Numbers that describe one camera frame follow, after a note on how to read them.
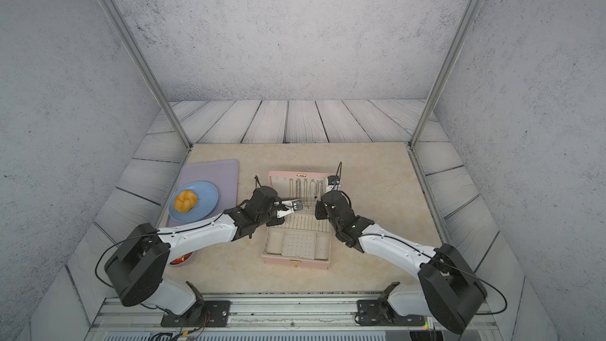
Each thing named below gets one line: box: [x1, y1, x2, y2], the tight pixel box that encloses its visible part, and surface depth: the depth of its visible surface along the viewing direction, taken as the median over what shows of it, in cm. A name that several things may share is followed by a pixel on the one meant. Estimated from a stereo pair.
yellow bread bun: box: [173, 189, 199, 214], surface depth 98 cm
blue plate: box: [168, 180, 220, 224], surface depth 101 cm
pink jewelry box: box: [261, 171, 332, 270], surface depth 84 cm
